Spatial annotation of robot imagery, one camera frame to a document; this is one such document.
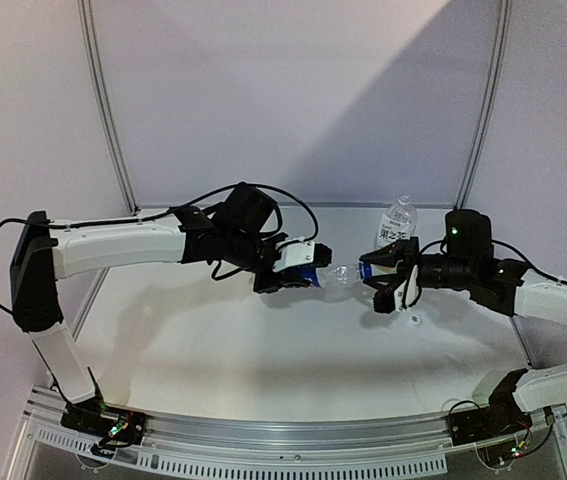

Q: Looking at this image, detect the blue pepsi bottle cap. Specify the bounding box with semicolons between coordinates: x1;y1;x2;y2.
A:
357;262;374;281

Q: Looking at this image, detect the clear tea bottle white label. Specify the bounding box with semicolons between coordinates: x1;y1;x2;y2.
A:
374;194;418;249

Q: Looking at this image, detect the clear pepsi bottle blue label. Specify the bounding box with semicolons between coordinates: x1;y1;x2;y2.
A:
299;264;365;290

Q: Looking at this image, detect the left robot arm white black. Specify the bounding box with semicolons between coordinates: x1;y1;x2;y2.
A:
10;182;331;434

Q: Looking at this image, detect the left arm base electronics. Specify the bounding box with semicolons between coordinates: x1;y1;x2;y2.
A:
61;399;148;457

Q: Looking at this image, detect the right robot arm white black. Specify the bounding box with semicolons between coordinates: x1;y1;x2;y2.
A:
360;209;567;436

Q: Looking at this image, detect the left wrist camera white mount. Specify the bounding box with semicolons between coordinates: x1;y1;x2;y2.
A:
272;238;333;273

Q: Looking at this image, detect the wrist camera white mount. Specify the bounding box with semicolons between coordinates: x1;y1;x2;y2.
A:
272;238;333;273
394;266;420;311

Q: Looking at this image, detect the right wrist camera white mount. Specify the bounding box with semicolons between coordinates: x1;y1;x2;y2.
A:
394;266;420;311

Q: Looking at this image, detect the aluminium front rail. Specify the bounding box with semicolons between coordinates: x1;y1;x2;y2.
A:
5;387;567;479

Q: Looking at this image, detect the right wall metal post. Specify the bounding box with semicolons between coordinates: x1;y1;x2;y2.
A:
453;0;513;210

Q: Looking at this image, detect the wall metal post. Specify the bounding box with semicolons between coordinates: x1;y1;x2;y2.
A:
77;0;138;213
453;0;513;210

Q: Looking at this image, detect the left wall metal post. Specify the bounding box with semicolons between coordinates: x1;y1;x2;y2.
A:
77;0;138;213

